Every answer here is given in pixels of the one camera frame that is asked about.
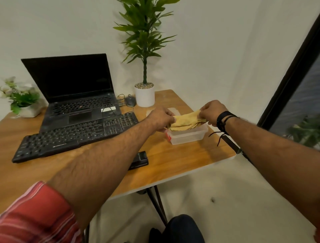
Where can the person's left hand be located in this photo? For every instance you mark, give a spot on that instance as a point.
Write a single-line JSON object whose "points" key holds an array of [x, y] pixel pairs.
{"points": [[160, 119]]}

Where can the person's right hand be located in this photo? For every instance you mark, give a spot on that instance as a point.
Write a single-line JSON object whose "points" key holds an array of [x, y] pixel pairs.
{"points": [[213, 111]]}

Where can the clear plastic container lid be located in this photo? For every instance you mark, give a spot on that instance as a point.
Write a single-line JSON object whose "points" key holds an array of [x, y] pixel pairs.
{"points": [[175, 110]]}

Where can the yellow cleaning cloth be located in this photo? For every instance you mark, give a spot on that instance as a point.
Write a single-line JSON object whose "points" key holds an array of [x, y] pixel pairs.
{"points": [[186, 121]]}

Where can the clear plastic container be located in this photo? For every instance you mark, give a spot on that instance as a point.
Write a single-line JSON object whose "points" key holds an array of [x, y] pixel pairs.
{"points": [[190, 136]]}

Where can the small black brush tool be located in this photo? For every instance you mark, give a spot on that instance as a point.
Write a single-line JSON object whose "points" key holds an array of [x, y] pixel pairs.
{"points": [[140, 160]]}

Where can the black keyboard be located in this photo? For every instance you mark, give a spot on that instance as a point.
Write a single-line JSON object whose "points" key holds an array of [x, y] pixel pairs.
{"points": [[75, 136]]}

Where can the person's left forearm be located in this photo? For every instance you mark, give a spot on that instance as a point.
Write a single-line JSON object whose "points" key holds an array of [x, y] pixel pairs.
{"points": [[100, 165]]}

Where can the person's right forearm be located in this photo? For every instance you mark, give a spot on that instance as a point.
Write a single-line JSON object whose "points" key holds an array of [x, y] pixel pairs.
{"points": [[277, 160]]}

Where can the person's right leg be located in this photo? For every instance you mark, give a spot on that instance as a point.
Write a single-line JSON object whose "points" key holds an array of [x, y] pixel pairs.
{"points": [[182, 229]]}

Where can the person's leg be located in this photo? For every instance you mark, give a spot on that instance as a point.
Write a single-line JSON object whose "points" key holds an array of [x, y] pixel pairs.
{"points": [[182, 229], [156, 235]]}

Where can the person's left leg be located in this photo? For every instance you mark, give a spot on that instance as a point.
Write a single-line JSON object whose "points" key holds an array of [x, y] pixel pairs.
{"points": [[156, 235]]}

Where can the black wristband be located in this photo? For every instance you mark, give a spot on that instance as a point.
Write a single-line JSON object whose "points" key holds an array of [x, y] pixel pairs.
{"points": [[222, 120]]}

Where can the tall green plant white pot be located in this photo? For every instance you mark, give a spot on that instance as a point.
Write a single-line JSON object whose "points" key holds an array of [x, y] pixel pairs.
{"points": [[144, 96]]}

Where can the black computer mouse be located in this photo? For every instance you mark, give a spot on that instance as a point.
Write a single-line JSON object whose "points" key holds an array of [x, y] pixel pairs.
{"points": [[130, 101]]}

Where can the black laptop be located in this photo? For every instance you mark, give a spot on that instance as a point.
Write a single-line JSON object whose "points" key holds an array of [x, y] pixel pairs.
{"points": [[70, 77]]}

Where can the small white flower pot plant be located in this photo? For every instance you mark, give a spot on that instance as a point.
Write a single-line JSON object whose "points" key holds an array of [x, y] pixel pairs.
{"points": [[22, 100]]}

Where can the red left sleeve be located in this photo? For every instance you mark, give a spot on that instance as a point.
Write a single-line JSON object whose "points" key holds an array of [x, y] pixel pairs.
{"points": [[37, 215]]}

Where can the red sleeve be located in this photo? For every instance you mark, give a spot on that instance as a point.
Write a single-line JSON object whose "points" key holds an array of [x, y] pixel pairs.
{"points": [[317, 235], [37, 215]]}

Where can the red right sleeve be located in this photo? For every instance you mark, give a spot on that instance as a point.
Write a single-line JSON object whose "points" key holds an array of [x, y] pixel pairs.
{"points": [[317, 235]]}

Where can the black window frame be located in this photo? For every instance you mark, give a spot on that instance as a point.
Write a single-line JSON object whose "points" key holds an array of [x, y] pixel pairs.
{"points": [[290, 80]]}

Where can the black metal table frame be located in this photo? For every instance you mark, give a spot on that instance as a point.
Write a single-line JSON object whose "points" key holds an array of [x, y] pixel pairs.
{"points": [[157, 205]]}

